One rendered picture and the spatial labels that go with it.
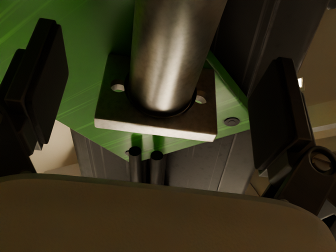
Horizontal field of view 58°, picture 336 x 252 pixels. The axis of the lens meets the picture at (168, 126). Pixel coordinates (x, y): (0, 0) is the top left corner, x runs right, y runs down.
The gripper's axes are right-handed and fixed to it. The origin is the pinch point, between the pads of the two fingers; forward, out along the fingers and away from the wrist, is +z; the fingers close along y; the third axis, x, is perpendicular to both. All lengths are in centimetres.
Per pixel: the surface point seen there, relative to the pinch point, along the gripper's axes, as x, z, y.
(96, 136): -10.3, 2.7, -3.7
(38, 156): -567, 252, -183
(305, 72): -358, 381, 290
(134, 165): -11.8, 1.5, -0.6
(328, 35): -337, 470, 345
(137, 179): -13.6, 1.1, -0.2
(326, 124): -189, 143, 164
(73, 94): -5.6, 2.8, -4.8
